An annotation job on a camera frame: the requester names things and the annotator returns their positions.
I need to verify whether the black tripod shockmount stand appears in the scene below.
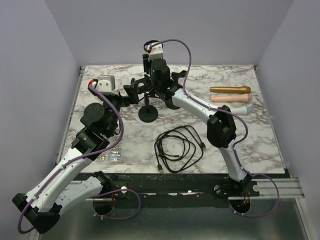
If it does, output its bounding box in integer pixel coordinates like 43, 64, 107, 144
142, 39, 161, 101

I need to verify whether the black round-base shockmount stand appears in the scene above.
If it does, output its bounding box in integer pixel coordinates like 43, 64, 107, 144
130, 74, 158, 123

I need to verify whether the black round-base clip stand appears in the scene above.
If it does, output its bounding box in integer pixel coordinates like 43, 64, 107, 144
171, 70, 187, 88

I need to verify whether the gold microphone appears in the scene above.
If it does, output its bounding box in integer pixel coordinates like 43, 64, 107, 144
209, 86, 251, 94

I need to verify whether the pink microphone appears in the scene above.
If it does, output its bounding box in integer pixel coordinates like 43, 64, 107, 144
210, 93, 253, 103

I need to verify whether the white grey microphone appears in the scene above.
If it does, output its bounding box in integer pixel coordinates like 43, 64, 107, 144
230, 104, 253, 116

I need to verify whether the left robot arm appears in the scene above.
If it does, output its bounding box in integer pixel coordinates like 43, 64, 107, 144
12, 79, 139, 234

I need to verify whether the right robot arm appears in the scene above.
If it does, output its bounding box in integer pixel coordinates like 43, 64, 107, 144
142, 54, 252, 196

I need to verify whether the clear plastic screw box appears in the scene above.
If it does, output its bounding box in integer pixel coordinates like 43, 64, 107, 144
96, 125, 153, 165

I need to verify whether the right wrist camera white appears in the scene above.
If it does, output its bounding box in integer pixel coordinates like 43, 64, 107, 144
145, 41, 164, 61

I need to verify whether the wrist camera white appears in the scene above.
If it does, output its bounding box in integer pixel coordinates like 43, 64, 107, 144
88, 75, 117, 96
145, 41, 164, 61

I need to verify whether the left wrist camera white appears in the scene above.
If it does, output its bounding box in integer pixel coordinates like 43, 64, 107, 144
88, 75, 117, 96

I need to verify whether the black coiled usb cable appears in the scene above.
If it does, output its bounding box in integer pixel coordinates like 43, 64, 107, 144
154, 124, 208, 174

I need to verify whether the black mounting rail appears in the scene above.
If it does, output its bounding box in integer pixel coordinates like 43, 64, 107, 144
69, 172, 261, 210

